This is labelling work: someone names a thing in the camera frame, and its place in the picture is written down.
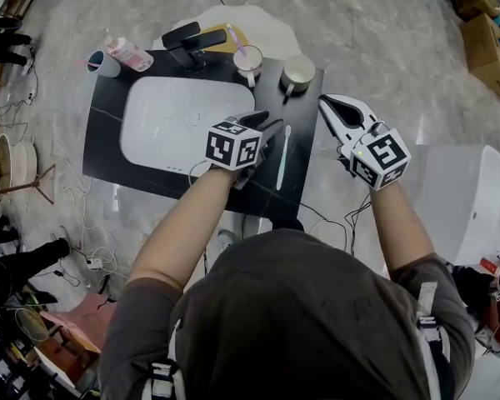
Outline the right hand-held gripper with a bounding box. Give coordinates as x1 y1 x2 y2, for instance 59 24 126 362
318 95 413 192

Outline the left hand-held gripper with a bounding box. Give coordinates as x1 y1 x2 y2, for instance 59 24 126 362
206 110 285 190

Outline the pale green toothbrush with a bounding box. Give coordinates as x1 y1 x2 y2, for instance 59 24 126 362
276 125 293 191

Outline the grey cup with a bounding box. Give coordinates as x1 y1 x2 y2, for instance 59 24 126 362
279 54 317 98

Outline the blue-rimmed white cup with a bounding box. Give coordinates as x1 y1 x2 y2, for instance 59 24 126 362
85 49 122 78

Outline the person's right forearm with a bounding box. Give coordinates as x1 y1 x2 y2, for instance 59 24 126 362
368 180 439 282

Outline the person's left forearm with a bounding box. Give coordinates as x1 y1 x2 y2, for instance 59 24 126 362
127 165 245 293

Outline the tan round mat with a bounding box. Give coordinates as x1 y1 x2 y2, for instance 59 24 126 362
198 22 252 56

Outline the white sink basin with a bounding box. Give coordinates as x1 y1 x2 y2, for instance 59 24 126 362
119 76 258 178

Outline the black faucet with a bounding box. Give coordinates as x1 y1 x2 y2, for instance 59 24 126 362
161 21 228 68

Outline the person's grey shoe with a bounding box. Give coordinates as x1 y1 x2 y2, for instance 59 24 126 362
216 228 239 250

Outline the pink bottle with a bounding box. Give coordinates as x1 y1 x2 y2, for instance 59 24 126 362
102 35 155 73

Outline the white bathtub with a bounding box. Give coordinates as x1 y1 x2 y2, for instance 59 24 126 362
419 143 500 267

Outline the cardboard box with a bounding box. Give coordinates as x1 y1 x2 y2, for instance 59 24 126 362
460 12 500 102

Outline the black vanity cabinet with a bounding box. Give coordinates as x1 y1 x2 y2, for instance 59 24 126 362
82 49 325 228

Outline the person's grey t-shirt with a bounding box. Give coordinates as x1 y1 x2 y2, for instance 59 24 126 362
97 227 476 400

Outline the round pale tub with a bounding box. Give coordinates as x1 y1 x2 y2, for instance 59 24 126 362
0 133 39 192

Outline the wooden cabinet with white top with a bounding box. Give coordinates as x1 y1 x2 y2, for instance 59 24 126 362
32 327 102 391

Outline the grey shoulder strap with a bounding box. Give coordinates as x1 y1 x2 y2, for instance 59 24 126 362
149 318 184 400
416 281 451 362

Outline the yellow wire chair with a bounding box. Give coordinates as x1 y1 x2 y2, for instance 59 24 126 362
12 306 48 343

